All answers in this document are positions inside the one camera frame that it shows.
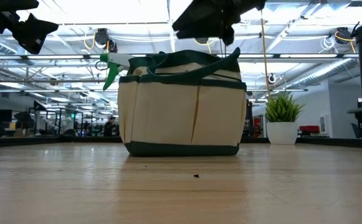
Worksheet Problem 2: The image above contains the yellow hanging rope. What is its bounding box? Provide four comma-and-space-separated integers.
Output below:
260, 9, 272, 99

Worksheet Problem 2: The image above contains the green plant in white pot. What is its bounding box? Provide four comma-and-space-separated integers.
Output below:
265, 92, 305, 146

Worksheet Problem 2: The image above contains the red box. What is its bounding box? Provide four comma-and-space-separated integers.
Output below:
299, 125, 320, 134

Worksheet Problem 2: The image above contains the cream and green gardening bag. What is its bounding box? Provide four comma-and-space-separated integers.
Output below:
117, 47, 247, 157

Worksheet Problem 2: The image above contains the black cabinet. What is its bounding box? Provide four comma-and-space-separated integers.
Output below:
245, 99, 252, 138

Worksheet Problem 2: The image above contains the person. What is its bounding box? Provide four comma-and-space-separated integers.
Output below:
103, 116, 118, 137

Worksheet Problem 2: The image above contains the black monitor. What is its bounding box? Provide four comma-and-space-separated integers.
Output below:
0, 109, 12, 123

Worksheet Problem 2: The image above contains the silver ventilation duct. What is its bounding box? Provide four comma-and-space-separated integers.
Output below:
288, 60, 359, 90

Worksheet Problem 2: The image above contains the black table edge rail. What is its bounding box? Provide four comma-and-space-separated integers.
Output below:
0, 136, 362, 149

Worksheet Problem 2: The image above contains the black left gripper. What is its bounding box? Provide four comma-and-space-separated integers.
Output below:
0, 0, 59, 55

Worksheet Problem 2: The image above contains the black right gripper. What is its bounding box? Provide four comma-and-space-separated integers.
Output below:
171, 0, 267, 47

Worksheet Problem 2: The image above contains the white spray bottle green trigger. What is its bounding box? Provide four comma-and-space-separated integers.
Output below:
99, 52, 135, 91

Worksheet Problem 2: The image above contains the black lamp shade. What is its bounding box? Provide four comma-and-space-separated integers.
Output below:
14, 111, 34, 123

